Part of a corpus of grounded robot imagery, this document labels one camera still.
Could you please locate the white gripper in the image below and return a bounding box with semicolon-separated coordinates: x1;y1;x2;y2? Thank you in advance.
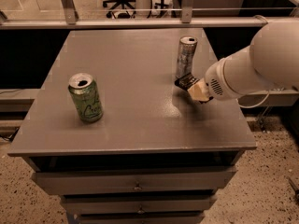
187;59;240;103

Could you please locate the dark rxbar chocolate bar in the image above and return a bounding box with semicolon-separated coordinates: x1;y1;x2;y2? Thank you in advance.
175;73;199;91

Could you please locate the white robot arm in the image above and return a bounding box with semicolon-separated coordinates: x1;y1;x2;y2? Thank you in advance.
188;19;299;102

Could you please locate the silver redbull can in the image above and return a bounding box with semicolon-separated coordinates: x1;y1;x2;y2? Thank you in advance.
176;36;197;78

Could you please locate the green lacroix can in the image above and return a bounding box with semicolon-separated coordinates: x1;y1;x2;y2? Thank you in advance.
68;73;103;122

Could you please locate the grey drawer cabinet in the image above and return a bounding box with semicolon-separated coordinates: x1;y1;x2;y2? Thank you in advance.
7;27;258;224

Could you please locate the top grey drawer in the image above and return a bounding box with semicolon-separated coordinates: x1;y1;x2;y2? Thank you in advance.
32;166;236;195

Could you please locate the grey drawer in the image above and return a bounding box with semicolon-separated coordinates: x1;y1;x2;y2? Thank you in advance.
62;194;216;215
32;166;236;195
78;212;205;224

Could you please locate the black office chair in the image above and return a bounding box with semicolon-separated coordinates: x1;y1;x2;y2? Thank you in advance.
102;0;135;19

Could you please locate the middle grey drawer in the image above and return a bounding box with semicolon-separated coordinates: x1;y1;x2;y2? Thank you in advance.
62;194;216;215

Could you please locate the bottom grey drawer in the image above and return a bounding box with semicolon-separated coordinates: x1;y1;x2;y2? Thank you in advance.
78;212;205;224

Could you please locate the white cable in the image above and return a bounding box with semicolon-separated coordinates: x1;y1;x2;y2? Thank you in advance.
236;91;271;110

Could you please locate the metal railing frame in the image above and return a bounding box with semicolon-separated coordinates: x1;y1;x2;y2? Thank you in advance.
0;0;299;29

